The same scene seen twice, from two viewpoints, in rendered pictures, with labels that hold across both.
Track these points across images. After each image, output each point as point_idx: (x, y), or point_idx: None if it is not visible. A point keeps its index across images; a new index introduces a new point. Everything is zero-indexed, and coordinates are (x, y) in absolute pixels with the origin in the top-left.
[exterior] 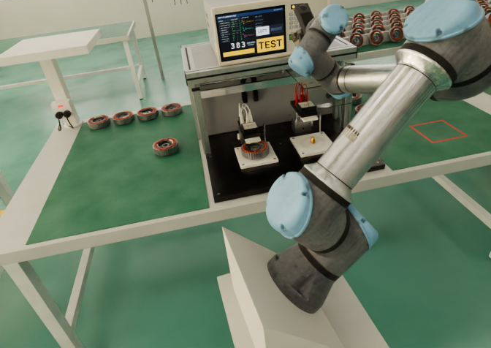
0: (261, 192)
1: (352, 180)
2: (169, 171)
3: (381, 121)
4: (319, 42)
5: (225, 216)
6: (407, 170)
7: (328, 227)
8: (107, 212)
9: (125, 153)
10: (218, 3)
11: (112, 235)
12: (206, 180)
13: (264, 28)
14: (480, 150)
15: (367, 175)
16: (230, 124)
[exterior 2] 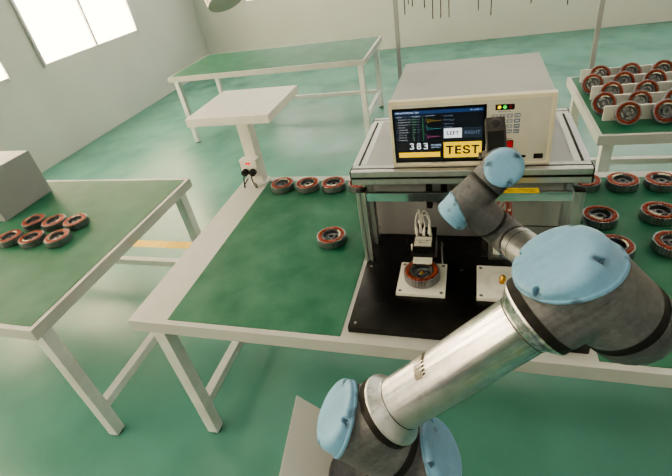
0: (404, 335)
1: (409, 422)
2: (322, 272)
3: (452, 371)
4: (478, 194)
5: (356, 350)
6: (622, 368)
7: (373, 462)
8: (244, 306)
9: (291, 233)
10: (406, 89)
11: (239, 335)
12: (353, 297)
13: (456, 129)
14: None
15: (556, 357)
16: (411, 226)
